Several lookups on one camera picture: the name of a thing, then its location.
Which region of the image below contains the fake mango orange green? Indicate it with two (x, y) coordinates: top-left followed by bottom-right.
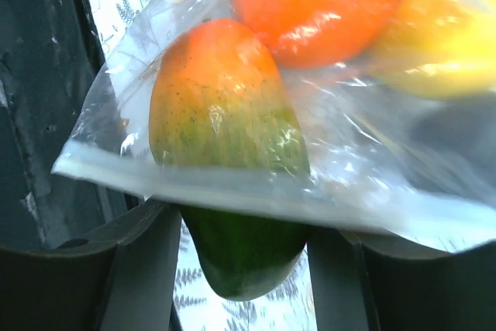
(148, 19), (310, 301)

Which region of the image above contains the clear zip top bag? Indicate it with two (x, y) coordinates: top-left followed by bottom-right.
(53, 0), (495, 253)

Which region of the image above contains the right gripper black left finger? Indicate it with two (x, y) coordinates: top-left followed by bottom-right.
(1, 201), (181, 330)

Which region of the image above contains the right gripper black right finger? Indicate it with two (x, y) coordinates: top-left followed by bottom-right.
(308, 227), (495, 331)

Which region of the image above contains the fake orange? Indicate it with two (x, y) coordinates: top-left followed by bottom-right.
(232, 0), (398, 68)

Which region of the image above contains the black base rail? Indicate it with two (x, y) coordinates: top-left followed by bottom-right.
(1, 0), (138, 250)

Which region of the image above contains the yellow fake bell pepper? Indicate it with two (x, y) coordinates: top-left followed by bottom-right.
(369, 0), (495, 99)

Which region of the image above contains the floral table mat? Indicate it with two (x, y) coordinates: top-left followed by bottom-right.
(89, 0), (317, 331)

